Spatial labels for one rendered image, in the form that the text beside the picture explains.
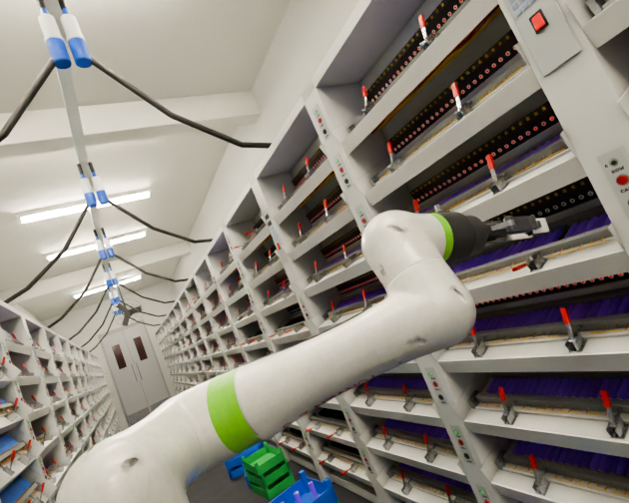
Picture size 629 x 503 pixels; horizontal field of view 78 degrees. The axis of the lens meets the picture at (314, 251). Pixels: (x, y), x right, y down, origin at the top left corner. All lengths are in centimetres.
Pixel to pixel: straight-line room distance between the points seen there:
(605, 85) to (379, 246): 48
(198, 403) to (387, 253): 35
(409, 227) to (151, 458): 45
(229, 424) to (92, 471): 18
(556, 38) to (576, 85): 9
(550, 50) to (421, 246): 46
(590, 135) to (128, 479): 86
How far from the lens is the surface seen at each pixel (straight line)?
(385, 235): 60
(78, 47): 188
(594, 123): 86
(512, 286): 102
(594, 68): 86
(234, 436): 61
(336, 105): 141
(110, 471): 50
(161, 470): 52
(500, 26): 119
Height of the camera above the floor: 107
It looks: 6 degrees up
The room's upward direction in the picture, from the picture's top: 23 degrees counter-clockwise
